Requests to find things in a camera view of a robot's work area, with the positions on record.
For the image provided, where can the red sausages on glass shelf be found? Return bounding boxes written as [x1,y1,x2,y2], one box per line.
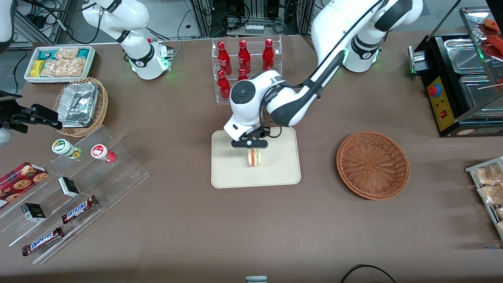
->
[483,18,503,59]

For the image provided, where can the tan wicker basket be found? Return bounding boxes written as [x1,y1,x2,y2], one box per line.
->
[53,77,109,138]

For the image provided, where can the red capped small bottle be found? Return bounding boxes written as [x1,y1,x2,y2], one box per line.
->
[90,144,117,164]

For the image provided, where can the brown round wicker basket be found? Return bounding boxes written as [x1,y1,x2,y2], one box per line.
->
[336,130,410,200]

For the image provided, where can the large rice cracker bag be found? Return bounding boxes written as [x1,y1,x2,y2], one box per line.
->
[40,57,87,77]

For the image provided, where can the yellow snack packet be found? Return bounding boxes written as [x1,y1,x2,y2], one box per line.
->
[31,59,46,78]

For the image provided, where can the small dark green box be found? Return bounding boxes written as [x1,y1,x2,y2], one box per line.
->
[58,176,81,198]
[20,202,47,223]

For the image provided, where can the black looped cable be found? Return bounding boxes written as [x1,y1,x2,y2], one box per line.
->
[340,264,398,283]

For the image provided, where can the aluminium foil trays stack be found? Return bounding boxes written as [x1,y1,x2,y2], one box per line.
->
[58,81,99,128]

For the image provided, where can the red plaid cookie box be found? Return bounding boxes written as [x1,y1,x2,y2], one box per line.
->
[0,162,50,209]

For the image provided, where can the grey wire tray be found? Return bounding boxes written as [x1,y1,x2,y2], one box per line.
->
[465,156,503,241]

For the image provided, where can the green capped small bottle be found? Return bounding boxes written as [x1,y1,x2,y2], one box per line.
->
[51,138,83,160]

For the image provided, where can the black hot food display case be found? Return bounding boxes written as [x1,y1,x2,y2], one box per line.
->
[408,6,503,138]

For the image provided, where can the beige rectangular tray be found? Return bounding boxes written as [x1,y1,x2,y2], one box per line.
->
[211,126,302,189]

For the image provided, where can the steel food pan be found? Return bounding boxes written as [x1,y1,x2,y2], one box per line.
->
[443,38,487,74]
[459,74,503,109]

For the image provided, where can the clear acrylic stepped stand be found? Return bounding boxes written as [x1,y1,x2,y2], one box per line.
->
[0,125,150,265]

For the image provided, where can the small rice cracker bag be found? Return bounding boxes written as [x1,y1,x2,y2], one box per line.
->
[55,48,79,61]

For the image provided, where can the triangular sandwich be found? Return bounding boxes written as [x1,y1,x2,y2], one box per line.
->
[247,148,263,168]

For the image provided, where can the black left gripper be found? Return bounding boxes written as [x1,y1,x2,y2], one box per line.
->
[231,133,270,156]

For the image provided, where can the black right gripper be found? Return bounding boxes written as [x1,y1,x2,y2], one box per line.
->
[0,91,63,133]

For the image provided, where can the white rectangular snack bin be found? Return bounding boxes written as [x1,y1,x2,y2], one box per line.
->
[24,46,96,85]

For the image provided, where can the snickers chocolate bar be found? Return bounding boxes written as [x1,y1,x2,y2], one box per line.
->
[61,195,99,225]
[21,226,64,257]

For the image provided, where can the clear acrylic bottle rack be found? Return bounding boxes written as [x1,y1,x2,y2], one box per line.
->
[211,35,283,103]

